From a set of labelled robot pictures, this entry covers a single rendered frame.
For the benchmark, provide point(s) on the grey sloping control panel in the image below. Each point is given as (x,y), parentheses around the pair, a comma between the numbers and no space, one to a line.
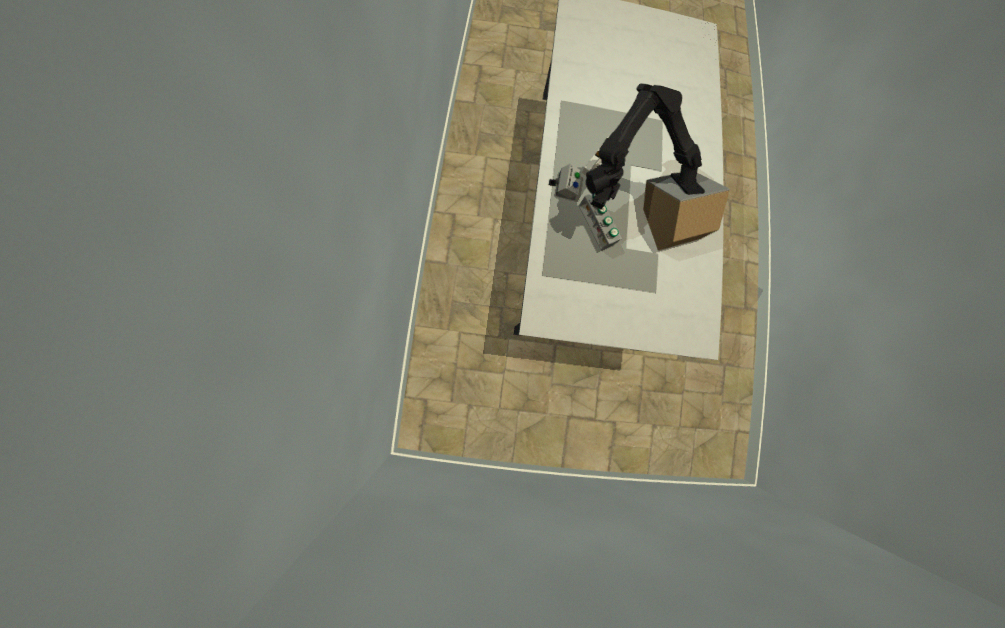
(568,186)

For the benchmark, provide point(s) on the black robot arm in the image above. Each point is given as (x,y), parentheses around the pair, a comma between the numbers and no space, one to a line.
(615,148)

